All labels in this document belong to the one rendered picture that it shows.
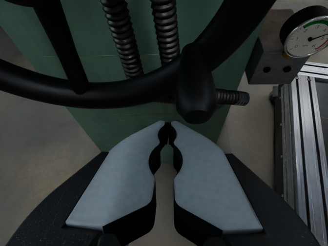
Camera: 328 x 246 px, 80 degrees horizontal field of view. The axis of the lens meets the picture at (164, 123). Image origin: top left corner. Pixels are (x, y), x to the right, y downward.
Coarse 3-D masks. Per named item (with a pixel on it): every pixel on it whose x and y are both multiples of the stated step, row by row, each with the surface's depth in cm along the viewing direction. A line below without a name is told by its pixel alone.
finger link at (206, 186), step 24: (192, 144) 10; (192, 168) 8; (216, 168) 8; (192, 192) 7; (216, 192) 7; (240, 192) 7; (192, 216) 7; (216, 216) 6; (240, 216) 6; (192, 240) 7
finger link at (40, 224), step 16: (96, 160) 9; (80, 176) 8; (64, 192) 7; (80, 192) 7; (48, 208) 7; (64, 208) 7; (32, 224) 6; (48, 224) 6; (64, 224) 6; (16, 240) 6; (32, 240) 6; (48, 240) 6; (64, 240) 6; (80, 240) 6; (96, 240) 6
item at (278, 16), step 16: (272, 16) 37; (288, 16) 36; (272, 32) 34; (256, 48) 35; (272, 48) 32; (256, 64) 35; (272, 64) 34; (288, 64) 34; (256, 80) 37; (272, 80) 37; (288, 80) 37
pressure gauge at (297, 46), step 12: (300, 12) 26; (312, 12) 25; (324, 12) 25; (288, 24) 27; (300, 24) 25; (312, 24) 25; (324, 24) 25; (288, 36) 26; (300, 36) 26; (312, 36) 26; (324, 36) 26; (288, 48) 28; (300, 48) 28; (312, 48) 28
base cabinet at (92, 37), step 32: (0, 0) 30; (64, 0) 30; (96, 0) 29; (128, 0) 29; (192, 0) 29; (32, 32) 34; (96, 32) 34; (192, 32) 33; (256, 32) 33; (32, 64) 41; (96, 64) 40; (160, 64) 39; (224, 64) 39; (96, 128) 62; (128, 128) 61; (192, 128) 60
